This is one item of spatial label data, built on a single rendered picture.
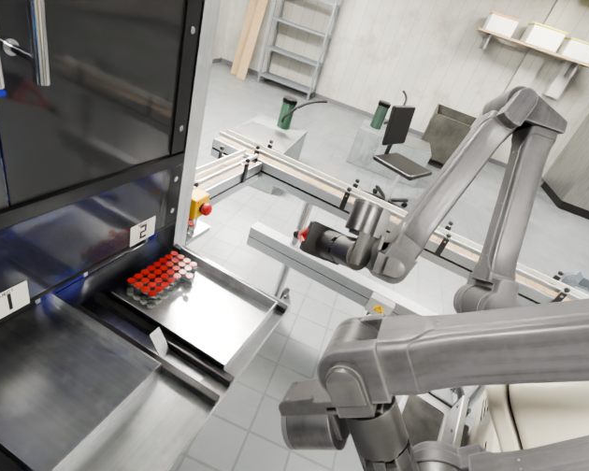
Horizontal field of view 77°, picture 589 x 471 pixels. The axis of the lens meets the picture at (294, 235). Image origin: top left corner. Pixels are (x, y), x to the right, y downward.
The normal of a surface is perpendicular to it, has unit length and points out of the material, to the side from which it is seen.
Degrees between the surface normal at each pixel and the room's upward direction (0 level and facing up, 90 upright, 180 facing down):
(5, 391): 0
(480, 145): 57
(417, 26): 90
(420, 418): 0
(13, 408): 0
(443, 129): 90
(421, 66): 90
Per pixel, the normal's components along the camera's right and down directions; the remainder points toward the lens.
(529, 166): 0.04, 0.02
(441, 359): -0.25, 0.19
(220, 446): 0.28, -0.80
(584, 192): -0.28, 0.47
